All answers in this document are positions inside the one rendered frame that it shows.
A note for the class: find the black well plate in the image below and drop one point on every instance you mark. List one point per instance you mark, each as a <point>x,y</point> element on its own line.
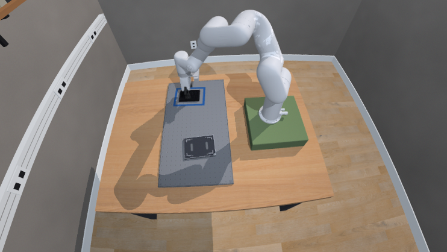
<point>194,94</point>

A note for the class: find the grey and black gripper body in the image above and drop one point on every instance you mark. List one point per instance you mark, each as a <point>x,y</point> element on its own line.
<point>185,82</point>

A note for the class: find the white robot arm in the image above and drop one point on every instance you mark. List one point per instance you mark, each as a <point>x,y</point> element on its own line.
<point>270,71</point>

